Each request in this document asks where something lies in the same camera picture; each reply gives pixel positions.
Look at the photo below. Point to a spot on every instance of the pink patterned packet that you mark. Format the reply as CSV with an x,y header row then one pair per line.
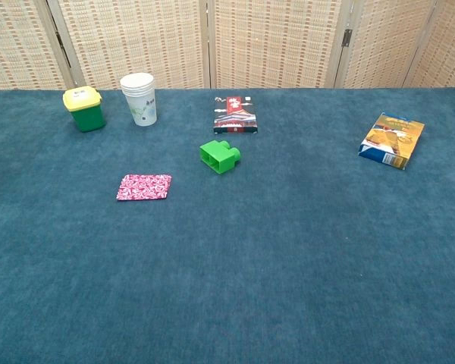
x,y
144,187

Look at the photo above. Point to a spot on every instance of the white paper cups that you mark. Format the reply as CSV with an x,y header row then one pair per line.
x,y
142,106

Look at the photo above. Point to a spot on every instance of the green toy brick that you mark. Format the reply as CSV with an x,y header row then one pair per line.
x,y
223,161

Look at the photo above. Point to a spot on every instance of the red dark snack box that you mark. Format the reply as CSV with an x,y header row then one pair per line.
x,y
235,117

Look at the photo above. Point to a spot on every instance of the blue felt table cloth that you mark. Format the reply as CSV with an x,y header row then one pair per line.
x,y
288,265

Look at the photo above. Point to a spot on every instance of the green bin with yellow lid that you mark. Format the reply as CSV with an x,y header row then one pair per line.
x,y
87,117

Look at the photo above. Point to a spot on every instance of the orange snack box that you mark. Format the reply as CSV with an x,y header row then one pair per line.
x,y
392,140

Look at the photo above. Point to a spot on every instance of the woven folding screen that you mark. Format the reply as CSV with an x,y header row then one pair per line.
x,y
136,38

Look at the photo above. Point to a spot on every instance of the black screen hinge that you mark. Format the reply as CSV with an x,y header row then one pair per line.
x,y
60,42
347,38

